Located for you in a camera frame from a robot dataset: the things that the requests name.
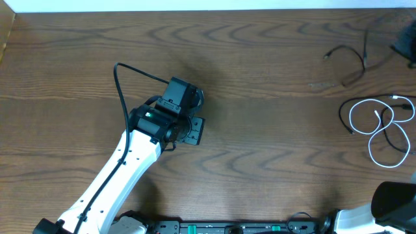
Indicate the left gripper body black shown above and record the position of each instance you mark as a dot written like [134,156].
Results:
[196,130]

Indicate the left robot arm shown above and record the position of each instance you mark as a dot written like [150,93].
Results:
[151,127]

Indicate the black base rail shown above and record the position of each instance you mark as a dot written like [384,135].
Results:
[134,223]

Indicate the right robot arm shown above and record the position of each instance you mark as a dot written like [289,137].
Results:
[392,208]

